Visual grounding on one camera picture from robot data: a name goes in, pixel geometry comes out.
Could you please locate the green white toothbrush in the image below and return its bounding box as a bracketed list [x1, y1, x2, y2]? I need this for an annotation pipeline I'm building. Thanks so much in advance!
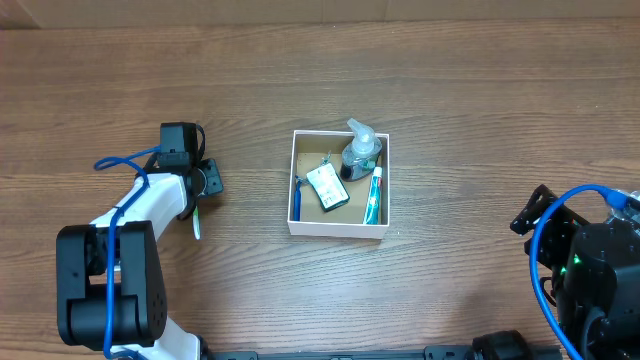
[192, 206, 201, 240]

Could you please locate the blue disposable razor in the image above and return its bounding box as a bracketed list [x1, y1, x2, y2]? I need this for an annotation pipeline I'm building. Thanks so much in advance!
[293, 175, 309, 221]

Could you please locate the green white floss packet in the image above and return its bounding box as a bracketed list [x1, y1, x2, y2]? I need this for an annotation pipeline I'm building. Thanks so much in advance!
[306, 153, 350, 212]

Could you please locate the clear soap pump bottle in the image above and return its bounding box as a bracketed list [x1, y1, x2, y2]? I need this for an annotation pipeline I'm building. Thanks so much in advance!
[340, 118, 382, 182]

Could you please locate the teal toothpaste tube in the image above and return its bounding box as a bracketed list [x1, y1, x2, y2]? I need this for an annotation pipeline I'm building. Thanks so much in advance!
[363, 166, 383, 225]

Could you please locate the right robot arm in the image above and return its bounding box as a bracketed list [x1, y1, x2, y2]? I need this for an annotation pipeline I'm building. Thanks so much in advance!
[510, 184, 639, 359]

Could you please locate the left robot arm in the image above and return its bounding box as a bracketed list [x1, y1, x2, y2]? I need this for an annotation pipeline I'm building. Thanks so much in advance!
[56, 122, 223, 360]

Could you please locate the right blue cable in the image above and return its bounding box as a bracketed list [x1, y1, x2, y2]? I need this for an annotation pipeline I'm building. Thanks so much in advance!
[528, 183, 629, 360]

